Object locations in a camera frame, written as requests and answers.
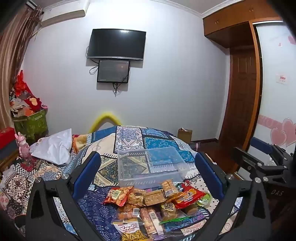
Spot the wall-mounted black television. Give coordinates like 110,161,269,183
86,28,147,61

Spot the clear packet with green edge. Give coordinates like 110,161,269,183
158,214,206,226

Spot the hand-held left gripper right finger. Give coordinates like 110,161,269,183
195,152,272,241

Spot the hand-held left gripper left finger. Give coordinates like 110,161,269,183
25,152,102,241

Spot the pink toy figure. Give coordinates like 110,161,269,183
15,132,32,161

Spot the red box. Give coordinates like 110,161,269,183
0,127,16,150

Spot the green jelly cup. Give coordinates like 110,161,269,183
196,193,212,207

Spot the patchwork blanket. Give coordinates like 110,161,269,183
0,125,245,241

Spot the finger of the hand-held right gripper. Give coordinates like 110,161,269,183
232,147,288,184
251,137,292,158

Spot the yellow foam hoop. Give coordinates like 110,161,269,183
89,112,122,134

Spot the round cookie packet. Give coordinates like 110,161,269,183
161,201,179,220

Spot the brown striped curtain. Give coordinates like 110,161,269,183
0,5,44,130

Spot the red snack packet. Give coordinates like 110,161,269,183
172,182,210,210

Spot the brown fried snack packet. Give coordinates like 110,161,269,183
127,189,146,207

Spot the small wall-mounted monitor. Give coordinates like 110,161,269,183
97,60,131,83

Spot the clear plastic storage container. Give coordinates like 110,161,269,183
117,146,190,189

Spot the small biscuit packet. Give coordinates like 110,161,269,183
161,179,180,199

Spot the caramel nut square packet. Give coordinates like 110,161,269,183
143,189,166,206

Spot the wooden door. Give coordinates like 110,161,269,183
218,46,259,142

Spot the long biscuit packet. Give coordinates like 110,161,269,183
139,207,167,240

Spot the white air conditioner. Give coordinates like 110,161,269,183
40,0,90,29

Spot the orange fried ball snack packet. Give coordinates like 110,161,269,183
112,206,141,226

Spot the red-orange peanut snack packet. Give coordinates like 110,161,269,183
103,186,134,206

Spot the wooden overhead wardrobe cabinet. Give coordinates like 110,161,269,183
203,0,283,49

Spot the white wardrobe door with hearts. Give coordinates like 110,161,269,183
254,21,296,154

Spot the cardboard box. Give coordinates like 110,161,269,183
177,127,193,143

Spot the white pillow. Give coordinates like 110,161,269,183
30,128,73,166

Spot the orange patterned blanket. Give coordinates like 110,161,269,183
72,134,86,154

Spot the black hanging monitor cable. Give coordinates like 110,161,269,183
112,82,122,97

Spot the white and yellow fries packet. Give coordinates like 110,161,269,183
113,221,149,241

